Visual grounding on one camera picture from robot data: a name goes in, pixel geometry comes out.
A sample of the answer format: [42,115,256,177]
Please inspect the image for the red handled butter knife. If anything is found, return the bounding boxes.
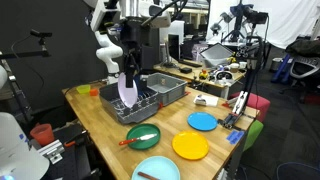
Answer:
[118,133,158,147]

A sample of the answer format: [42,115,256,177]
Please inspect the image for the small black box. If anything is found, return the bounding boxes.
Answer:
[179,66,193,75]

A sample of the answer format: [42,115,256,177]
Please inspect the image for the silver aluminium bracket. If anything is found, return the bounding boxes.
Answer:
[37,139,65,165]

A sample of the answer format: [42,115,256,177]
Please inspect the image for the light cyan plate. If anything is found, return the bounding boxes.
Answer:
[131,155,181,180]

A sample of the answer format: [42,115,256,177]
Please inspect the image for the yellow plate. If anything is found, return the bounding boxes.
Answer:
[171,130,210,161]

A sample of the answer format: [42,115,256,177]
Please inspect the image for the white cup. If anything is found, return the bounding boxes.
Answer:
[229,62,241,74]

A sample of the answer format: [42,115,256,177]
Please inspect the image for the white black gadget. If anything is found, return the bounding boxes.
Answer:
[213,68,234,83]

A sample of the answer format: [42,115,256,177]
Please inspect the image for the white computer monitor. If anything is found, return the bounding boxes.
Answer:
[159,19,186,64]

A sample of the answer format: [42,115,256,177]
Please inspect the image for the small blue tape label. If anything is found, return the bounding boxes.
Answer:
[226,129,240,142]

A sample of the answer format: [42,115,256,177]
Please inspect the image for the blue plate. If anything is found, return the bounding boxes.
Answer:
[186,111,219,132]

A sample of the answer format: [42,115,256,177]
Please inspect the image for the blue metal stand legs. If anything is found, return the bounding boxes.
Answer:
[271,54,291,84]

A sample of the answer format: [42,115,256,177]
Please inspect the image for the grey dish rack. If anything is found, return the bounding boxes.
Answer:
[98,81,160,125]

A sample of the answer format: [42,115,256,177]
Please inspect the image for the white backdrop cloth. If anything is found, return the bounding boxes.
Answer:
[206,0,320,49]

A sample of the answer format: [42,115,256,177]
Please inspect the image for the green plate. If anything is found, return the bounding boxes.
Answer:
[125,123,162,151]

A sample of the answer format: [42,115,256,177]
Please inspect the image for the pink stool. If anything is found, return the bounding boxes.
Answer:
[229,91,271,123]

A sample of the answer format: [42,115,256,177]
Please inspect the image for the black camera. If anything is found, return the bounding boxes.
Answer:
[29,29,53,39]

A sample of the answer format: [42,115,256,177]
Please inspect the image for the small orange cup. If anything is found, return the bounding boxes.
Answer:
[88,87,100,97]

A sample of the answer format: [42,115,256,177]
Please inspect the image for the grey plastic bin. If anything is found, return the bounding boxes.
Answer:
[146,72,188,107]

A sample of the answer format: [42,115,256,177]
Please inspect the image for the lilac plate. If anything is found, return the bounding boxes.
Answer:
[117,72,139,109]

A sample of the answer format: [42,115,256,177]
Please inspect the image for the white sponge box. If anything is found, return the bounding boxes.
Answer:
[193,94,219,108]

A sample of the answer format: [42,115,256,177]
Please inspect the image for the black keyboard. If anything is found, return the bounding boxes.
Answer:
[178,59,203,68]

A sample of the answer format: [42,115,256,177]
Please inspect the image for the red plastic cup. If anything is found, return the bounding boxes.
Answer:
[29,123,55,147]

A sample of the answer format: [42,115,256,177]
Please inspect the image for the orange handled black tool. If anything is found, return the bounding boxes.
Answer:
[63,129,88,149]

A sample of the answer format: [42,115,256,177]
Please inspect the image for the white plastic housing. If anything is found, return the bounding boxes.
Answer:
[0,111,50,180]

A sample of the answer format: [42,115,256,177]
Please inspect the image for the wooden background table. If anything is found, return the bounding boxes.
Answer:
[153,61,247,99]

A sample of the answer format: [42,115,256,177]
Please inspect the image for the lime green bowl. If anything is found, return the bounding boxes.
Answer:
[75,84,92,95]

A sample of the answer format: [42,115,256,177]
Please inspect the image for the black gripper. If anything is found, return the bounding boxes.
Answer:
[120,18,145,89]

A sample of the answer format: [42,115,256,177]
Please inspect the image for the dark jacket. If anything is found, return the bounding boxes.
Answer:
[285,38,320,58]

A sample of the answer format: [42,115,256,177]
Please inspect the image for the brown wooden utensil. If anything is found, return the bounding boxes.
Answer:
[137,171,161,180]

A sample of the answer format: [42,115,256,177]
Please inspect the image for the large blue tape label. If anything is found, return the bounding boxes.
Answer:
[230,131,246,146]

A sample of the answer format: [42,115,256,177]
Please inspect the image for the green stool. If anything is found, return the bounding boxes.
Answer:
[243,119,265,153]

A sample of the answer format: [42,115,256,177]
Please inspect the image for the grey trash can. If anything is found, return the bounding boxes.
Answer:
[269,57,284,72]

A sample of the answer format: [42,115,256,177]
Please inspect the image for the grey tilted tray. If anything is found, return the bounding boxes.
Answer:
[199,42,234,68]

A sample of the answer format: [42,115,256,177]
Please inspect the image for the black boom stand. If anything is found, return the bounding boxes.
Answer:
[0,37,52,124]

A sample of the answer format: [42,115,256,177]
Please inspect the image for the yellow rubber duck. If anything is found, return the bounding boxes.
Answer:
[198,69,209,80]

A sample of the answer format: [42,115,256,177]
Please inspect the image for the black tripod camera rig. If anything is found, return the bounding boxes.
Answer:
[209,0,269,44]

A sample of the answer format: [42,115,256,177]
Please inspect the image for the black office chair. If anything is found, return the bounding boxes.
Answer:
[279,54,320,101]

